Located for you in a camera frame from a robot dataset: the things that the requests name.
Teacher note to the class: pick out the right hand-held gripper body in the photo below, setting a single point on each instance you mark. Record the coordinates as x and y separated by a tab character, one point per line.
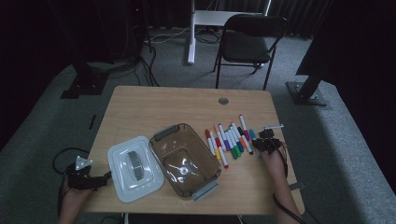
271	145

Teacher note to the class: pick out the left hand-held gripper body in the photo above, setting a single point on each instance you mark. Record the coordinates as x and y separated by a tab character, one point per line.
79	180

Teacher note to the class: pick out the light blue marker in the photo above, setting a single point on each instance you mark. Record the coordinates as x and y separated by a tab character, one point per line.
252	133

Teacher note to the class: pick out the pink marker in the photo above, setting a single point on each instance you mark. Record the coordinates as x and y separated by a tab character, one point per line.
247	135

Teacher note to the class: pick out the orange marker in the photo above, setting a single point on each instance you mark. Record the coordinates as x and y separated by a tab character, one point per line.
243	143

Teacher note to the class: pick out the light green marker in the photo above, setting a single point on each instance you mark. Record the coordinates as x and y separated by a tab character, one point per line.
237	151

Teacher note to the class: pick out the black marker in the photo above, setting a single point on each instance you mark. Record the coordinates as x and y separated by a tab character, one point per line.
240	130

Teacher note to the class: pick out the purple marker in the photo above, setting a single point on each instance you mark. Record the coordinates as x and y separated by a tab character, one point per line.
227	145

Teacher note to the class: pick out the red marker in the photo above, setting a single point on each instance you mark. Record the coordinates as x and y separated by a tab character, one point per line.
207	133
223	158

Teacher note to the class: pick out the peach marker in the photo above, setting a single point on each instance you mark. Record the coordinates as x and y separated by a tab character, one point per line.
216	128

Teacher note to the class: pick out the brown transparent plastic box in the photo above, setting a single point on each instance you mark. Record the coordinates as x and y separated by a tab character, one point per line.
174	146

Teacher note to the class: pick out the person's right hand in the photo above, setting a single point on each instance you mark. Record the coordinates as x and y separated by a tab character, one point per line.
275	165

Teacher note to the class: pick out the person's left hand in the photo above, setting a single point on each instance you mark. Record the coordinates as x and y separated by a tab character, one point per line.
73	200

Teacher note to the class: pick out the yellow marker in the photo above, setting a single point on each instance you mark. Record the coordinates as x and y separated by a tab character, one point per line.
217	154

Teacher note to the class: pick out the grey tape piece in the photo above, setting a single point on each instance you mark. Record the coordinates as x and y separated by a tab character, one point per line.
297	186

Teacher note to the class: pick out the grey round table grommet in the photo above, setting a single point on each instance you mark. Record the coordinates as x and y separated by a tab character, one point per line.
223	100

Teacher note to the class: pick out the black tape strip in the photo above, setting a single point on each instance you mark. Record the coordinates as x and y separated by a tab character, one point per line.
92	122

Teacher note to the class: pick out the black folding chair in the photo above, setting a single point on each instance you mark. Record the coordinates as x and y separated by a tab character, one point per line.
246	46

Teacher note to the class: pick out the dark equipment with red light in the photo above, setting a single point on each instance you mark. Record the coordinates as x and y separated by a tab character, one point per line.
134	31

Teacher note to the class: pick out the black stand with base plate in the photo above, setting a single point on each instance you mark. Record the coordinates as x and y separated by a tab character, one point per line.
308	87
84	85

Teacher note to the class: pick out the white desk frame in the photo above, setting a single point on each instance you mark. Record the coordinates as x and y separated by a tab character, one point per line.
192	46

